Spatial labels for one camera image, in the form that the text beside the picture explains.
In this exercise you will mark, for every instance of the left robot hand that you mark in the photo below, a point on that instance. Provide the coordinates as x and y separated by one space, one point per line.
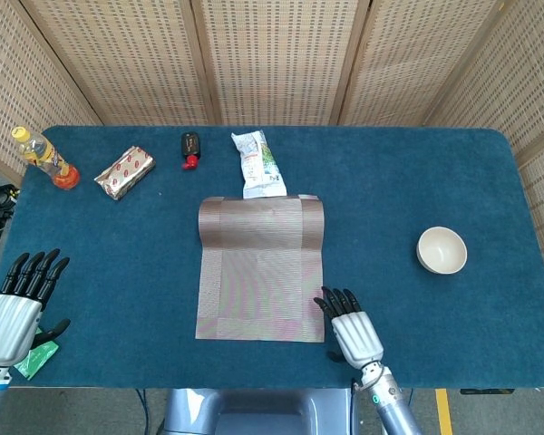
9 326

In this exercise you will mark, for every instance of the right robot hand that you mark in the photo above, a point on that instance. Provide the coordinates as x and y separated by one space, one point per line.
356 337

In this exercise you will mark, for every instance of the brown woven placemat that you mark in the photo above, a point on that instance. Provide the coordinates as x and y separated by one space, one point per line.
258 281

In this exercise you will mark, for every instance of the white bowl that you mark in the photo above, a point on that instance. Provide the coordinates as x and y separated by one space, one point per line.
442 251

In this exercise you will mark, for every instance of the green tea sachet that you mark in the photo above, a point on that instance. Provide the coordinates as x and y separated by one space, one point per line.
38 360

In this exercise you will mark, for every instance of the grey-blue robot torso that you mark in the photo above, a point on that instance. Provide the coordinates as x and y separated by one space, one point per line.
263 412

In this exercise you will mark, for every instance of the thin black strip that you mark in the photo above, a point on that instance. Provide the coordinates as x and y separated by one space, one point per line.
480 391

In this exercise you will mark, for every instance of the yellow-capped orange drink bottle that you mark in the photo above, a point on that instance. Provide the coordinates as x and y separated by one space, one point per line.
45 156

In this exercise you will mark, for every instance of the blue felt table cover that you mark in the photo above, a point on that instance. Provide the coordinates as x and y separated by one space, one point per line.
435 172

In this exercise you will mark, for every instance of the gold snack pack red print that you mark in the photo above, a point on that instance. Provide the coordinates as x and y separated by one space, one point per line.
124 172

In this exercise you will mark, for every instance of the white crinkled snack bag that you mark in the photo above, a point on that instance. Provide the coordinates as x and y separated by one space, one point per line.
258 167

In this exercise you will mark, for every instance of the black bottle red cap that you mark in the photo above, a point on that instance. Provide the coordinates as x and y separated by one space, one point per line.
190 147

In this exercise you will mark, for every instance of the woven bamboo folding screen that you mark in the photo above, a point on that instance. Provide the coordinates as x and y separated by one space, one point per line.
272 54

